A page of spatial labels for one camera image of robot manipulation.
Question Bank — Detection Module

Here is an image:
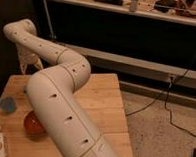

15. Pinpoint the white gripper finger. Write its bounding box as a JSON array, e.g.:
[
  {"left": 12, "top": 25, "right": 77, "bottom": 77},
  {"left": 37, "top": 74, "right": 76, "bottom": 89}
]
[
  {"left": 34, "top": 59, "right": 43, "bottom": 70},
  {"left": 21, "top": 64, "right": 27, "bottom": 75}
]

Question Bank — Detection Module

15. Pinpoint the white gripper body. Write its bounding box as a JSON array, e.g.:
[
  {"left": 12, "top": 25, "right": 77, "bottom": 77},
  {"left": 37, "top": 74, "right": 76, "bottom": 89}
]
[{"left": 16, "top": 44, "right": 41, "bottom": 67}]

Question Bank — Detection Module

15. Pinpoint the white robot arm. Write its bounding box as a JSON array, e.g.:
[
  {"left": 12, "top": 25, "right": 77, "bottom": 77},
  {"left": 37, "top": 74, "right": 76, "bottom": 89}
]
[{"left": 3, "top": 19, "right": 119, "bottom": 157}]

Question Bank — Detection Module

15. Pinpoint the orange bowl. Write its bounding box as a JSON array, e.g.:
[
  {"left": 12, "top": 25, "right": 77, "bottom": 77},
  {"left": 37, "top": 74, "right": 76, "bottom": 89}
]
[{"left": 23, "top": 111, "right": 44, "bottom": 134}]

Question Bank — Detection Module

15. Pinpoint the wooden shelf with clutter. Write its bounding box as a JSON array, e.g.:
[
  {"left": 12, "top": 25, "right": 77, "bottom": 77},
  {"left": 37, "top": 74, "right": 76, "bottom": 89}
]
[{"left": 38, "top": 0, "right": 196, "bottom": 28}]

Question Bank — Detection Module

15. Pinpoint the black power cable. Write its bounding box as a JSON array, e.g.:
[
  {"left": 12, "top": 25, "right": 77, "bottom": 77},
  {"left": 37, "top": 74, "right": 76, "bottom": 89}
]
[{"left": 123, "top": 26, "right": 196, "bottom": 140}]

